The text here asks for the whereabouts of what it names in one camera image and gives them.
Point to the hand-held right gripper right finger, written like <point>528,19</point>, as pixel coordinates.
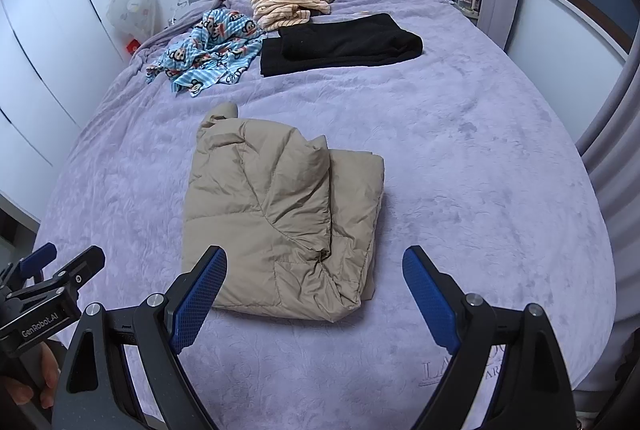
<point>427,297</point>

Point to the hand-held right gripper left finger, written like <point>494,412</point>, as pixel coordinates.
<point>200,297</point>

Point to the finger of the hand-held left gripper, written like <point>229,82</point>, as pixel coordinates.
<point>40,255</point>
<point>80,267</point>

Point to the beige puffer jacket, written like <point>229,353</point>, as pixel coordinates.
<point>270,220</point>

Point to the person's left hand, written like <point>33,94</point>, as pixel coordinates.
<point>42,375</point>

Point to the purple plush blanket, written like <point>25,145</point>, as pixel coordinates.
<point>475,150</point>

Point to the white wardrobe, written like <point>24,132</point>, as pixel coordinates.
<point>35,60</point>

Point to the small red box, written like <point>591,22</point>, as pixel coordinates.
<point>132,47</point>

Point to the blue monkey print garment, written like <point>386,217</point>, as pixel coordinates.
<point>210,53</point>

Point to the covered standing fan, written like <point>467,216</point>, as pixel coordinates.
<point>132,10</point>

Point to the black folded garment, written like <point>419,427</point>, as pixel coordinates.
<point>340,45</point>

